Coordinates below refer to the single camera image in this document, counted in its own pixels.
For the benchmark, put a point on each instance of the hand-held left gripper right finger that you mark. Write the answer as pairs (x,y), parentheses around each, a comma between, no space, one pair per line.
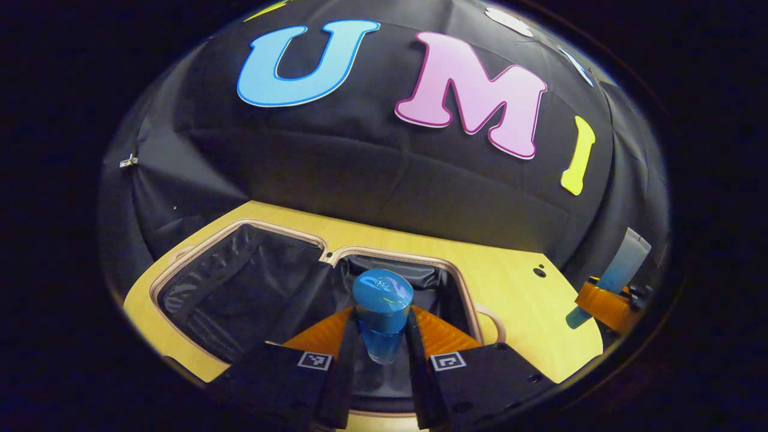
(423,384)

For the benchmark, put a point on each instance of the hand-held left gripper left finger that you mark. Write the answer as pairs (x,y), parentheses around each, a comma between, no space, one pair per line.
(339,384)

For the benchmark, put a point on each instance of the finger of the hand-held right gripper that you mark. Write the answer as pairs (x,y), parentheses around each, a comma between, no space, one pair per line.
(612,309)

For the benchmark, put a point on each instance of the white blue skin care tube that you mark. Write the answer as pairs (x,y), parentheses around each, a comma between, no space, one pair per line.
(630,252)

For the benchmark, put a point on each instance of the blue skin care bottle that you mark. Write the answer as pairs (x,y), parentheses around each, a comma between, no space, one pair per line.
(382,300)

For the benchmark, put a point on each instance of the black table grommet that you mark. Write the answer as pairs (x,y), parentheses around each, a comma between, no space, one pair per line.
(540,272)

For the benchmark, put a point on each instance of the black backdrop cloth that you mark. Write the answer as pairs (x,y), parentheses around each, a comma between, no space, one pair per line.
(360,168)

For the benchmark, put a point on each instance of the white cloth clip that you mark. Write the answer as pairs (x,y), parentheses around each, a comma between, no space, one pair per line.
(128,161)

